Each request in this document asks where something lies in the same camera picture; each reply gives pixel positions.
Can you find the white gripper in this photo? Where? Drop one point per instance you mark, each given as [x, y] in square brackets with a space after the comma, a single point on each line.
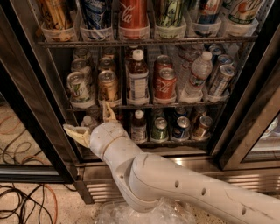
[106, 136]

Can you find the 7up can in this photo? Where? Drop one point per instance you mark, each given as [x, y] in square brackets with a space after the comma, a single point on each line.
[83, 53]
[78, 86]
[80, 65]

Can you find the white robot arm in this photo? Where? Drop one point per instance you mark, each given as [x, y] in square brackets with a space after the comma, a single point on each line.
[144, 178]

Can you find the bottom shelf water bottle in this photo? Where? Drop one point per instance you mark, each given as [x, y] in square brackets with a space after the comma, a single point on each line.
[89, 122]

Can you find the shelf water bottle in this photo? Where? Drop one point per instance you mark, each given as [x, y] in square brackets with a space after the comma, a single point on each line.
[200, 70]
[89, 122]

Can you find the front gold soda can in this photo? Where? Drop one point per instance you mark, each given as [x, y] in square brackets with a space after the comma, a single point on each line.
[108, 86]

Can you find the gold soda can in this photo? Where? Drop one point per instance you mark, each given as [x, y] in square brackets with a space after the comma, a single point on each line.
[109, 52]
[108, 86]
[106, 63]

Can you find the bottom shelf tea bottle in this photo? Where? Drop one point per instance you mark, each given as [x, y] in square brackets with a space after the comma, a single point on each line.
[138, 127]

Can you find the shelf tea bottle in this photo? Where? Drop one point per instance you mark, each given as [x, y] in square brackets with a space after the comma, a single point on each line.
[138, 76]
[138, 127]

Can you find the green sprite can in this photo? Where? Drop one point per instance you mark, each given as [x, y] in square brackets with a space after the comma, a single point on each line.
[159, 129]

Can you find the left glass fridge door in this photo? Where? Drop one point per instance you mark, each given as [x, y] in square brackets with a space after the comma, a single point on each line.
[34, 147]

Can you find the glass fridge door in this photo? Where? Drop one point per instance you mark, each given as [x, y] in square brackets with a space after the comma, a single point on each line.
[34, 147]
[246, 149]

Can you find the middle shelf tea bottle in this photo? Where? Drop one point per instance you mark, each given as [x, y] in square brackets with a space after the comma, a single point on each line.
[138, 76]

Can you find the front red coca-cola can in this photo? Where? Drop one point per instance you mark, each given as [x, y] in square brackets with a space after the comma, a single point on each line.
[165, 83]

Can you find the red coca-cola can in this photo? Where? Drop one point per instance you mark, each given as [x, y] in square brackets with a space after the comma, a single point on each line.
[162, 61]
[165, 83]

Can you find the blue pepsi can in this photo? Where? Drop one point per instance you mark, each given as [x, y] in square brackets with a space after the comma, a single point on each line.
[181, 128]

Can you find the rear red coca-cola can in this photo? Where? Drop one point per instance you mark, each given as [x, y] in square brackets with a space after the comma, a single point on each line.
[162, 61]

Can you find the bottom gold can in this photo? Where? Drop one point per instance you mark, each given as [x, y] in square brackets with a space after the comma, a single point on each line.
[202, 127]

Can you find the stainless steel fridge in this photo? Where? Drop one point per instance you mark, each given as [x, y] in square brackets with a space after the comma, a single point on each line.
[259, 54]

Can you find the top shelf blue can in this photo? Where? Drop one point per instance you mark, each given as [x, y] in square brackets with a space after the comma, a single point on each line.
[96, 13]

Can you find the top shelf yellow can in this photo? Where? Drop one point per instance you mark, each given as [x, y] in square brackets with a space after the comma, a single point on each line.
[56, 14]

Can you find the top shelf coca-cola can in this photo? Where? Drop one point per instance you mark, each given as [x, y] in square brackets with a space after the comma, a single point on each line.
[133, 17]

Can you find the middle shelf water bottle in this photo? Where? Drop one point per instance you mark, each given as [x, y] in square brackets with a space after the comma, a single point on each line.
[200, 70]

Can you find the front silver slim can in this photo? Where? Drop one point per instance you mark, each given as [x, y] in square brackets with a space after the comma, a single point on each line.
[222, 79]

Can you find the silver slim can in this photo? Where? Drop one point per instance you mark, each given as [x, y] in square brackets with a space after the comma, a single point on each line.
[216, 51]
[223, 59]
[222, 79]

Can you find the right glass fridge door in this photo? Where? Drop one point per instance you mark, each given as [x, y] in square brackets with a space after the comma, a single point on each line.
[246, 149]

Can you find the top shelf red bull can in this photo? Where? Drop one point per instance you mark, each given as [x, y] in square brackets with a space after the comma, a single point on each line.
[206, 12]

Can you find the top shelf white green can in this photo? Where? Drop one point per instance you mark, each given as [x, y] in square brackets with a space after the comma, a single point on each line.
[243, 12]

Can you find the clear plastic bag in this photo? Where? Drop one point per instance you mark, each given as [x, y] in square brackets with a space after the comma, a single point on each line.
[167, 211]

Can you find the rear water bottle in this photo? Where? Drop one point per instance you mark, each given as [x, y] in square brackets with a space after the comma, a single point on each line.
[188, 54]

